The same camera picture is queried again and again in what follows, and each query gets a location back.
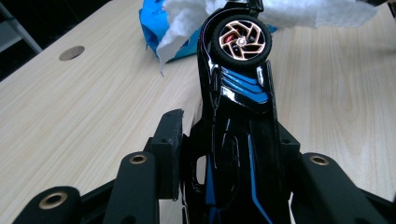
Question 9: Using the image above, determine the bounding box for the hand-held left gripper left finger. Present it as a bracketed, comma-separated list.
[146, 108, 185, 200]

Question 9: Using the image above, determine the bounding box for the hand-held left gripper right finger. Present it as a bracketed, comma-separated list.
[276, 122, 302, 194]

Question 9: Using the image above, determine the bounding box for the blue and black toy car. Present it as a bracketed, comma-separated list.
[180, 0, 293, 224]

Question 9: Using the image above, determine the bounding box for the blue wet wipes pack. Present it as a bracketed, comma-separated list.
[138, 0, 278, 63]

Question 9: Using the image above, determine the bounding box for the white wet wipe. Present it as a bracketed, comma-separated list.
[155, 0, 379, 76]

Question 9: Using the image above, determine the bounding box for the white metal stand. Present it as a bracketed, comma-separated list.
[0, 2, 44, 54]

